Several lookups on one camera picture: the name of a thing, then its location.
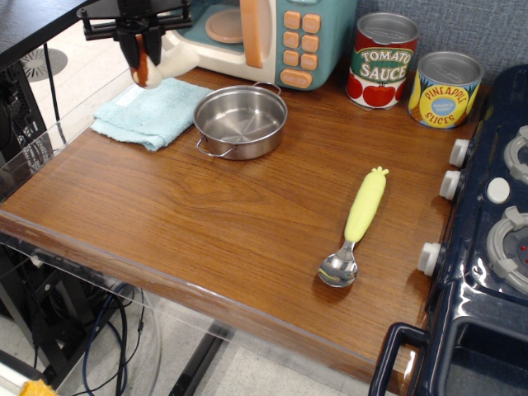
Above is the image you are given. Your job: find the blue cable under table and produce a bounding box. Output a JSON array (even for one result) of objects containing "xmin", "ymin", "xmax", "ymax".
[{"xmin": 82, "ymin": 284, "xmax": 130, "ymax": 396}]

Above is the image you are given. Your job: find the white stove knob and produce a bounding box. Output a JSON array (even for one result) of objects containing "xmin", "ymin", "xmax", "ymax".
[
  {"xmin": 449, "ymin": 139, "xmax": 470, "ymax": 168},
  {"xmin": 417, "ymin": 243, "xmax": 441, "ymax": 276},
  {"xmin": 439, "ymin": 170, "xmax": 461, "ymax": 200}
]

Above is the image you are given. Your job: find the stainless steel pan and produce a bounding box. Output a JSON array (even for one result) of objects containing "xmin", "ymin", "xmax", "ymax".
[{"xmin": 194, "ymin": 82, "xmax": 288, "ymax": 161}]

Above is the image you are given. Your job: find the plush brown white mushroom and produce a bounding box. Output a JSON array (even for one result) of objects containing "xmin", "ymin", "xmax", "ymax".
[{"xmin": 130, "ymin": 35, "xmax": 200, "ymax": 89}]

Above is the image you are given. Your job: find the white stove knob upper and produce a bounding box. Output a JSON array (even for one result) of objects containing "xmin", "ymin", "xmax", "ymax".
[{"xmin": 449, "ymin": 139, "xmax": 470, "ymax": 168}]

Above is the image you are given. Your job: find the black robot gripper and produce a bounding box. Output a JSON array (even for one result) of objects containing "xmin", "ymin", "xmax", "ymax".
[{"xmin": 77, "ymin": 0, "xmax": 192, "ymax": 69}]

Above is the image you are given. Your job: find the tomato sauce can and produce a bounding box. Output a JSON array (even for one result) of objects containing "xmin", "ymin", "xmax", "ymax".
[{"xmin": 346, "ymin": 12, "xmax": 420, "ymax": 109}]

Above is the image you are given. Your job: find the white stove knob middle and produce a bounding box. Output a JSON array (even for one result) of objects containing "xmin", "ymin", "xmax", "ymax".
[{"xmin": 439, "ymin": 170, "xmax": 461, "ymax": 200}]

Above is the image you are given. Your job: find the light blue folded rag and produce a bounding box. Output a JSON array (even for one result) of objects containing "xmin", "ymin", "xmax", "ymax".
[{"xmin": 92, "ymin": 78, "xmax": 212, "ymax": 152}]

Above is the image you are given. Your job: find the pineapple slices can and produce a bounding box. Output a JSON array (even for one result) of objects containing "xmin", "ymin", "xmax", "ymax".
[{"xmin": 408, "ymin": 51, "xmax": 484, "ymax": 130}]

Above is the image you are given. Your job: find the dark blue toy stove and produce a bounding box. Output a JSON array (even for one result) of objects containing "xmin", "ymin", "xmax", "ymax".
[{"xmin": 369, "ymin": 65, "xmax": 527, "ymax": 395}]

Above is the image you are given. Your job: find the black desk at left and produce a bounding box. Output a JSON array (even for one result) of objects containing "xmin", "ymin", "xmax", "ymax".
[{"xmin": 1, "ymin": 0, "xmax": 92, "ymax": 71}]

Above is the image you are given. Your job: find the spoon with yellow-green handle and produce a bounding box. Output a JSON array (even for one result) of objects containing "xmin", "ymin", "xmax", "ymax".
[{"xmin": 318, "ymin": 167, "xmax": 389, "ymax": 288}]

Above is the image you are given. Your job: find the white stove knob lower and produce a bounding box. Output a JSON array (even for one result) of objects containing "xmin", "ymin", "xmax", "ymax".
[{"xmin": 417, "ymin": 243, "xmax": 441, "ymax": 276}]

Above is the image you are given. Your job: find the black cable under table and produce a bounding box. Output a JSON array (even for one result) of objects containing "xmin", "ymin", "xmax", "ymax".
[{"xmin": 69, "ymin": 288, "xmax": 146, "ymax": 396}]

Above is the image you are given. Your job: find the teal cream toy microwave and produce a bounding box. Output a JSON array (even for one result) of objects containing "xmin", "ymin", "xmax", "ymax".
[{"xmin": 163, "ymin": 1, "xmax": 356, "ymax": 91}]

